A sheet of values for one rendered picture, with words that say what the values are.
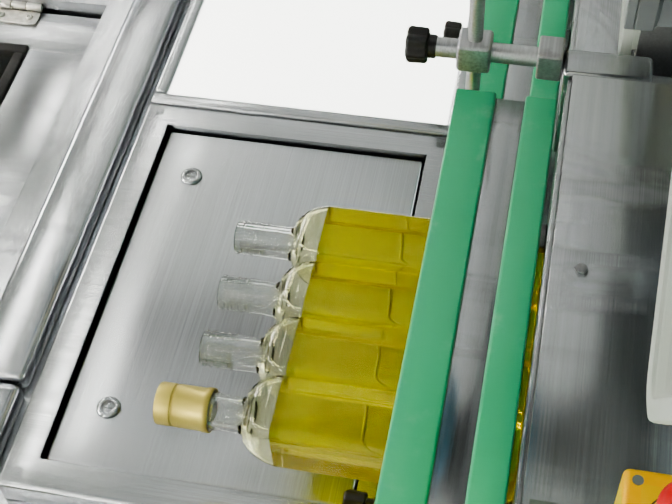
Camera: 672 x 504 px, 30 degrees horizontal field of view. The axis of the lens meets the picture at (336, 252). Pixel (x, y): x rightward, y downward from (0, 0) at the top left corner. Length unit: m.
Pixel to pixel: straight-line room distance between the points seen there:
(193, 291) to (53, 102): 0.36
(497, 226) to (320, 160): 0.43
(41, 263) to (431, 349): 0.54
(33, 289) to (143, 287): 0.11
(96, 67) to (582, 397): 0.84
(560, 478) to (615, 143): 0.28
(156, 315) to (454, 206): 0.39
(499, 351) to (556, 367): 0.05
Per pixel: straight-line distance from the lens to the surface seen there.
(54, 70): 1.52
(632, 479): 0.71
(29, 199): 1.36
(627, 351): 0.84
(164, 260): 1.25
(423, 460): 0.80
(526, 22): 1.21
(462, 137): 0.97
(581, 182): 0.92
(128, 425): 1.15
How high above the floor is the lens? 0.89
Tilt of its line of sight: 9 degrees up
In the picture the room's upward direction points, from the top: 83 degrees counter-clockwise
